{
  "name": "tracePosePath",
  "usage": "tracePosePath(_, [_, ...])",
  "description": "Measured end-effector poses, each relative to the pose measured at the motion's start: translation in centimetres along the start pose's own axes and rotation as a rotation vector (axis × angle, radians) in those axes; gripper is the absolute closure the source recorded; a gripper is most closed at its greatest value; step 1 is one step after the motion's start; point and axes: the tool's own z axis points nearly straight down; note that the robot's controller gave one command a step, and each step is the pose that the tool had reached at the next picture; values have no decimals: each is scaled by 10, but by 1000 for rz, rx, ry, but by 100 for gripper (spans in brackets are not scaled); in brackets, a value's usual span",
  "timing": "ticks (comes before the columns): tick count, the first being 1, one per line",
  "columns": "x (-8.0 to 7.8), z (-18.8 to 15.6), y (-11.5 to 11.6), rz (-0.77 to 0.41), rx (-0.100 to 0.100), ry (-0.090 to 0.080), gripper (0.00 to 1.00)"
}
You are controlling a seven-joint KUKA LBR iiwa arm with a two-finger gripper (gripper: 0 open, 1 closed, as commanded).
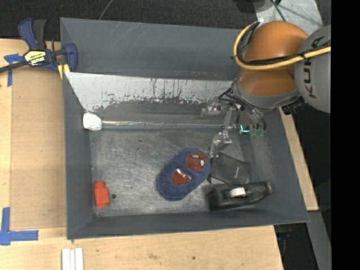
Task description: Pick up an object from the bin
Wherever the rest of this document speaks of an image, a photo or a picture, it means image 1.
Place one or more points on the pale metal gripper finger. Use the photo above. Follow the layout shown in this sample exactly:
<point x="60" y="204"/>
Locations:
<point x="213" y="110"/>
<point x="222" y="141"/>

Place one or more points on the dark grey flat pouch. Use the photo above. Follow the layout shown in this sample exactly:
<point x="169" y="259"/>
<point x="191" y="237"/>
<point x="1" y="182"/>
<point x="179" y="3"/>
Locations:
<point x="229" y="167"/>

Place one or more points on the black tape dispenser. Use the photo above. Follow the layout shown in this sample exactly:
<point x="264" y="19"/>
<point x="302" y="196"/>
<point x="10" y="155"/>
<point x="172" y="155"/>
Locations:
<point x="225" y="200"/>

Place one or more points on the blue slipper with red faces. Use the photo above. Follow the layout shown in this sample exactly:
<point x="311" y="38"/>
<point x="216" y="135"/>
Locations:
<point x="174" y="188"/>

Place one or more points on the grey metal bin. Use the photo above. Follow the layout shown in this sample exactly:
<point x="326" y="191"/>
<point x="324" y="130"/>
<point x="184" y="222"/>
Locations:
<point x="135" y="162"/>

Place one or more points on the white rounded block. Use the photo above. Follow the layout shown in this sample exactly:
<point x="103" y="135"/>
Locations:
<point x="92" y="121"/>

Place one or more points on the orange-red plastic block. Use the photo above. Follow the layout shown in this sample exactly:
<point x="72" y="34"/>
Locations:
<point x="101" y="195"/>

